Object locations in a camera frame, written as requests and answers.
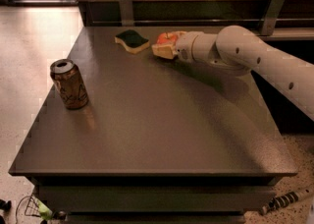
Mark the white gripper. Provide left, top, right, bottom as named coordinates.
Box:
left=151, top=30, right=202, bottom=63

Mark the red apple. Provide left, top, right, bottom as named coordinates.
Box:
left=157, top=32, right=178, bottom=44

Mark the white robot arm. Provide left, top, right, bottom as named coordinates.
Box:
left=152, top=26, right=314, bottom=120

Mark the green and yellow sponge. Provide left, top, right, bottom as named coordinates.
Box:
left=115, top=29, right=150, bottom=54

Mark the grey table cabinet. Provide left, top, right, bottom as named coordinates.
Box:
left=10, top=28, right=297, bottom=224

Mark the brown soda can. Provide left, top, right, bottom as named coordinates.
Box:
left=50, top=59, right=88, bottom=109

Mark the striped black white bat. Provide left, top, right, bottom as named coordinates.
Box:
left=259, top=186, right=314, bottom=215

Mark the left metal shelf bracket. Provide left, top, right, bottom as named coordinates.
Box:
left=119, top=0, right=134, bottom=27

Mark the metal shelf bracket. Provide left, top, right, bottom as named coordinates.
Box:
left=259, top=0, right=285, bottom=36
left=119, top=0, right=134, bottom=27

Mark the right metal shelf bracket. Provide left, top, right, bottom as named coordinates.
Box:
left=259, top=0, right=285, bottom=36

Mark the wire basket with green item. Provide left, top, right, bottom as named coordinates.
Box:
left=15, top=195, right=67, bottom=224

